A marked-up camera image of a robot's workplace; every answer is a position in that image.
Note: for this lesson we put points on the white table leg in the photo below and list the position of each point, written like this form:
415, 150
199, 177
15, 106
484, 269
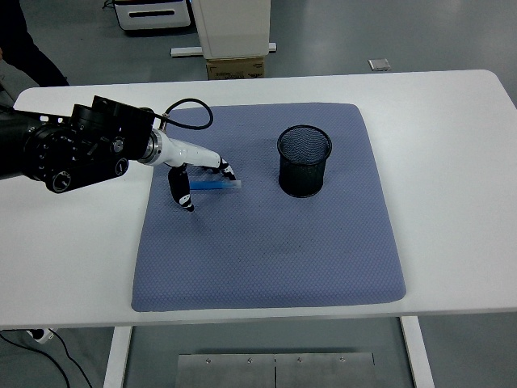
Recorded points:
418, 355
117, 359

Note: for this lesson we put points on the grey metal plate with screws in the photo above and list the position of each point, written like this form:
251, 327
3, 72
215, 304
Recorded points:
242, 372

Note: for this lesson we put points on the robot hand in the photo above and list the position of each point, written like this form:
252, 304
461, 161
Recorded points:
190, 153

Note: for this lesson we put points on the grey floor socket plate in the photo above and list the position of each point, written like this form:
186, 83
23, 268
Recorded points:
379, 64

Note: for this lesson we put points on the blue-grey mat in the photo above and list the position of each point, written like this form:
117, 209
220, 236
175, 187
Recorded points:
250, 250

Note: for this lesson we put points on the black mesh pen holder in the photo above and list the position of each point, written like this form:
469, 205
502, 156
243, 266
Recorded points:
303, 174

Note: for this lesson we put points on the cardboard box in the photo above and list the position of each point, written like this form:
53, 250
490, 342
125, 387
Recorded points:
234, 68

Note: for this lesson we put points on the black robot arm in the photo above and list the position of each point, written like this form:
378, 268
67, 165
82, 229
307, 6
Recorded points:
81, 153

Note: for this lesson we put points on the white power strip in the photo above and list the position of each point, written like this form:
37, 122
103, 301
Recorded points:
42, 335

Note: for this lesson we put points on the person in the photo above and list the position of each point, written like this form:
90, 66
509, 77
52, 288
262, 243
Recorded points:
24, 40

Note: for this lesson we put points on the blue marker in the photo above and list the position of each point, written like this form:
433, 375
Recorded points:
214, 185

